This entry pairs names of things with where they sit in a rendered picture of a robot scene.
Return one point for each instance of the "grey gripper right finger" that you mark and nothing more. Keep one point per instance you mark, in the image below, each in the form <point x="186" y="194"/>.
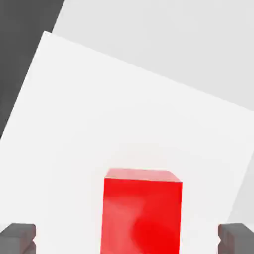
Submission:
<point x="237" y="238"/>

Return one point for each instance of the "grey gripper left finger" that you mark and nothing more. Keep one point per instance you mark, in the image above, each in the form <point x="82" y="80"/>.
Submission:
<point x="16" y="238"/>

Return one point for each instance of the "small red cube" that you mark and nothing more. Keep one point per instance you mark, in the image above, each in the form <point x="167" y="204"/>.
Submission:
<point x="140" y="214"/>

